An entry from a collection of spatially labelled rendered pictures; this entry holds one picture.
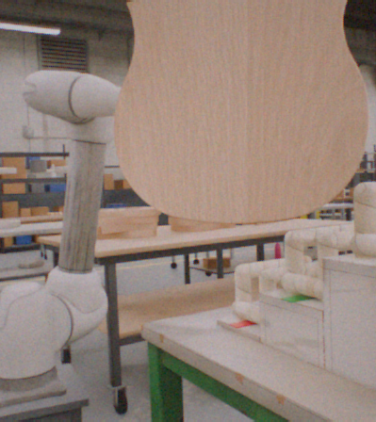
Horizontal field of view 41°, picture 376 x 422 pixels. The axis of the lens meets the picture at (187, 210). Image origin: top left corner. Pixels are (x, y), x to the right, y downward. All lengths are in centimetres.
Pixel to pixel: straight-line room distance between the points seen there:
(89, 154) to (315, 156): 85
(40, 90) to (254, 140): 73
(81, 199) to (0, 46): 1088
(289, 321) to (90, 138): 78
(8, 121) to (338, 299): 1135
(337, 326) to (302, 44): 40
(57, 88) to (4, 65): 1089
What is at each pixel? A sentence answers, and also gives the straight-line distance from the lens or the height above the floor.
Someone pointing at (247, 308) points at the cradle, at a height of 97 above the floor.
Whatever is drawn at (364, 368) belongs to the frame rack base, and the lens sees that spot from 76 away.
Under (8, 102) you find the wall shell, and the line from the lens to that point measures 1198.
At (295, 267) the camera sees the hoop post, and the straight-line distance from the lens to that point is 89.
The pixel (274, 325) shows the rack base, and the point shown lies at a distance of 89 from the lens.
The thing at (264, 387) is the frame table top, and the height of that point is 93.
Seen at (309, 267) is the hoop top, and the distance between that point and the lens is 102.
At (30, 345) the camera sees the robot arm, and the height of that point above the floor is 84.
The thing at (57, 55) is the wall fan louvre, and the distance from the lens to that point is 1248.
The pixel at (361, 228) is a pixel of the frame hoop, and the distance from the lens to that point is 76.
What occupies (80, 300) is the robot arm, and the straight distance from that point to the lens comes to 145.
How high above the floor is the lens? 122
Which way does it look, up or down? 3 degrees down
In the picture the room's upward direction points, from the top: 2 degrees counter-clockwise
